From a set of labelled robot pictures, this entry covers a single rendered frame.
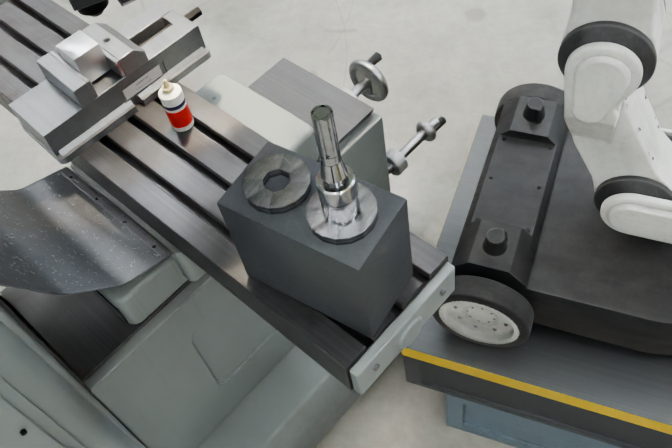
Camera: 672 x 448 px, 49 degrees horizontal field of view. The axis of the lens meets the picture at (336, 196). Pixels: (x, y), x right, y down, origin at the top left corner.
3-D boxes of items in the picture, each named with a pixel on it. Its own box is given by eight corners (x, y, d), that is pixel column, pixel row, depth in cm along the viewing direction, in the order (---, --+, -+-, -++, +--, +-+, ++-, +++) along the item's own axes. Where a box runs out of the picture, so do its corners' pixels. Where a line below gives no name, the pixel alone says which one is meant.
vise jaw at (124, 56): (110, 32, 139) (102, 16, 135) (149, 60, 132) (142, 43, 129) (84, 50, 136) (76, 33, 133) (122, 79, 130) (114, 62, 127)
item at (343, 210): (358, 224, 90) (354, 199, 86) (320, 224, 91) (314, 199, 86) (361, 193, 93) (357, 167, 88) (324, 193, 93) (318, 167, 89)
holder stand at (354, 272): (291, 216, 117) (266, 132, 101) (414, 273, 108) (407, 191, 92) (246, 275, 111) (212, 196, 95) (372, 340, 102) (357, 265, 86)
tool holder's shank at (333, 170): (347, 188, 85) (335, 124, 76) (320, 188, 86) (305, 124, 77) (349, 167, 87) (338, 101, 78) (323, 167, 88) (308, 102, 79)
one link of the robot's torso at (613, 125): (689, 165, 146) (665, -39, 114) (677, 247, 135) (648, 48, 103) (607, 164, 154) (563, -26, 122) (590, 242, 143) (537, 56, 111)
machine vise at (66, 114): (167, 24, 149) (149, -21, 140) (213, 55, 142) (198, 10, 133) (20, 127, 137) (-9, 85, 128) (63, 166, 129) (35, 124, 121)
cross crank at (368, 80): (364, 77, 184) (359, 41, 175) (400, 97, 178) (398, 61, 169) (321, 116, 178) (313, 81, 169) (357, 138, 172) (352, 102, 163)
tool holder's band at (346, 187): (354, 199, 86) (353, 194, 85) (314, 199, 86) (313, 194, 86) (357, 167, 88) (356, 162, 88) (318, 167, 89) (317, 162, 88)
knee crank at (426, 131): (433, 117, 185) (433, 100, 181) (453, 127, 183) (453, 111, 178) (377, 172, 177) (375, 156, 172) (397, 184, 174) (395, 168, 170)
